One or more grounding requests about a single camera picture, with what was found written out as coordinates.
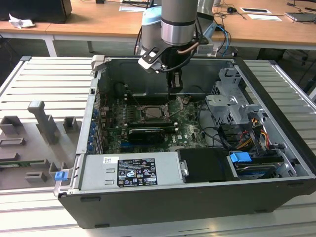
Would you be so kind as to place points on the blue disk carrier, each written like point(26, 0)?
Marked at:
point(239, 157)

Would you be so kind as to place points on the green RAM stick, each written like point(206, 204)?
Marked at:
point(22, 162)

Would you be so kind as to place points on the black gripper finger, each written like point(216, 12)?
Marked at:
point(175, 80)

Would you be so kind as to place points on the grey closed laptop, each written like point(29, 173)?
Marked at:
point(301, 16)

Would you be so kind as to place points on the black computer mouse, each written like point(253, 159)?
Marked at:
point(231, 10)

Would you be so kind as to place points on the black computer box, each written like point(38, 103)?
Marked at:
point(37, 10)

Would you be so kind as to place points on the white plug block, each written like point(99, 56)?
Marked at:
point(212, 50)

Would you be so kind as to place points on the black open PC case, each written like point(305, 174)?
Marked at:
point(172, 209)

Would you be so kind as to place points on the black expansion card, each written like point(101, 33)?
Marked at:
point(145, 136)

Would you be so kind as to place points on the blue case latch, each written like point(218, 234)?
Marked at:
point(61, 176)

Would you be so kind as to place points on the silver metal drive cage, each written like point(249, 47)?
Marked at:
point(222, 108)

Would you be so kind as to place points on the black plastic air shroud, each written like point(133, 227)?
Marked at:
point(205, 165)

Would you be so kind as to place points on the crumpled white paper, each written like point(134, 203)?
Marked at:
point(21, 22)

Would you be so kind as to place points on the CPU socket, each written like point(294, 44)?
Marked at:
point(140, 119)

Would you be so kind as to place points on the wooden office desk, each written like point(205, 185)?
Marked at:
point(98, 24)

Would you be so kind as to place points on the grey power supply unit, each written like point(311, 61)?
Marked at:
point(96, 170)

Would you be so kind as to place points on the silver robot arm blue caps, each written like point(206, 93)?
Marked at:
point(176, 27)

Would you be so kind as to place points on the black RAM slot bank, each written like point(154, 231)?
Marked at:
point(148, 99)
point(150, 124)

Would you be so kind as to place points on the grey parts rack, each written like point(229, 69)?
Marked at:
point(29, 145)

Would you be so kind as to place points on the green motherboard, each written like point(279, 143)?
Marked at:
point(190, 128)

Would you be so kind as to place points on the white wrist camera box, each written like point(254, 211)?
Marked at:
point(149, 63)

